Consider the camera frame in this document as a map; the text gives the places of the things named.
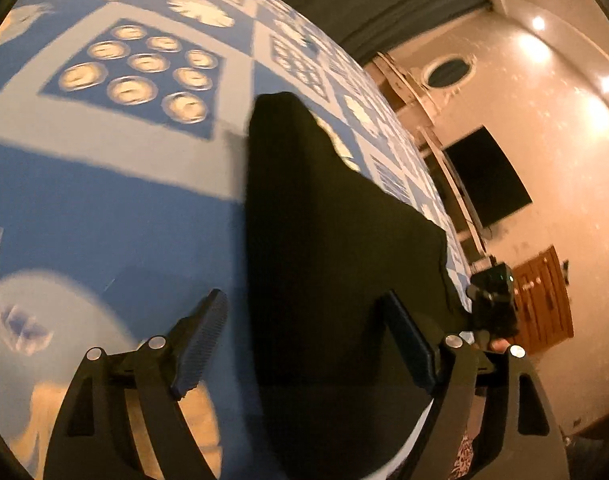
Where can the cream shelf unit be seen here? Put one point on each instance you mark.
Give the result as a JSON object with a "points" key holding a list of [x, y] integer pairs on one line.
{"points": [[434, 125]]}

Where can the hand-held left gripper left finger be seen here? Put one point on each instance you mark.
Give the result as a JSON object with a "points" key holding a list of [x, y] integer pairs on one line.
{"points": [[204, 342]]}

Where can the oval wall mirror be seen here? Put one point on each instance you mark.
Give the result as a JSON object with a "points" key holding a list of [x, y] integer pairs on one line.
{"points": [[448, 71]]}

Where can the black pants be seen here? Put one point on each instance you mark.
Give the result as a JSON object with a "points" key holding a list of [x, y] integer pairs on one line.
{"points": [[334, 260]]}

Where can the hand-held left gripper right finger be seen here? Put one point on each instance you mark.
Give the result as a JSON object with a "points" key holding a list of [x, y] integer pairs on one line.
{"points": [[409, 341]]}

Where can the brown wooden door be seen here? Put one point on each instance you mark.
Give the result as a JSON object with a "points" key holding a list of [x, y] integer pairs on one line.
{"points": [[544, 305]]}

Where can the patterned clothing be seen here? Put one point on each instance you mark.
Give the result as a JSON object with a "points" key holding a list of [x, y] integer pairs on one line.
{"points": [[464, 457]]}

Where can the black wall television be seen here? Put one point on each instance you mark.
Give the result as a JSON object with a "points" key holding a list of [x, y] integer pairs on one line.
{"points": [[487, 180]]}

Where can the blue patterned bed sheet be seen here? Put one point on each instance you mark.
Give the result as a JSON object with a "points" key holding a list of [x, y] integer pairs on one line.
{"points": [[109, 195]]}

